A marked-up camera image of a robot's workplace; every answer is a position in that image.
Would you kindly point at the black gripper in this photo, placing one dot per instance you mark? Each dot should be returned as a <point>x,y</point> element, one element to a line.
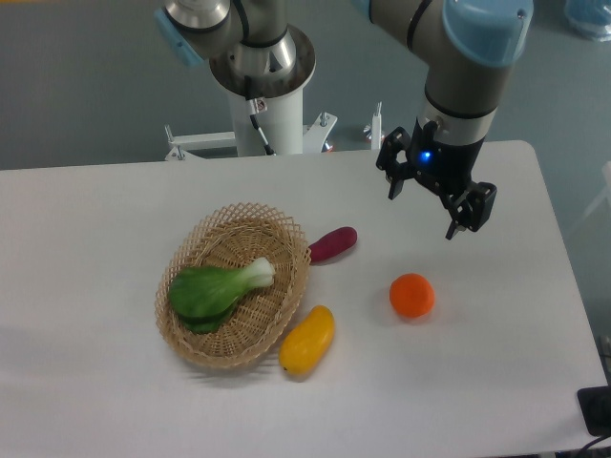
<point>443,169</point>

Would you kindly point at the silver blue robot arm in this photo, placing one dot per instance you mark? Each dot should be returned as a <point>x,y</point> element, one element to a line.
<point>263,64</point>

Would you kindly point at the orange fruit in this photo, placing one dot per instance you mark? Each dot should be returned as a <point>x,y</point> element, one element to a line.
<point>411,296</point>

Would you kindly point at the purple sweet potato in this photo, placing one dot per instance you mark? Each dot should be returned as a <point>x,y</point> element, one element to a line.
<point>333,244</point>

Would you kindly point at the yellow mango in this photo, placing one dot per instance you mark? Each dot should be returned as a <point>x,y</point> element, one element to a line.
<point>308,342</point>

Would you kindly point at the woven bamboo basket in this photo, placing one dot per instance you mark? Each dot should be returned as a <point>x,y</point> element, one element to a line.
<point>232,237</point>

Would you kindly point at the blue object in corner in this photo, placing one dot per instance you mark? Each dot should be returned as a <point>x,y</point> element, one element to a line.
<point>590,18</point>

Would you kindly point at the green bok choy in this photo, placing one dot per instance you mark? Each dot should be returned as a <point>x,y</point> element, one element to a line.
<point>204,297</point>

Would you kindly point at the black device at table edge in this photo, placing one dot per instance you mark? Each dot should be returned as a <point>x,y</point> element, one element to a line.
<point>594,403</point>

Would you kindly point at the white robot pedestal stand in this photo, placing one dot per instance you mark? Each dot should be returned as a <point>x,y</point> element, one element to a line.
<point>262,126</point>

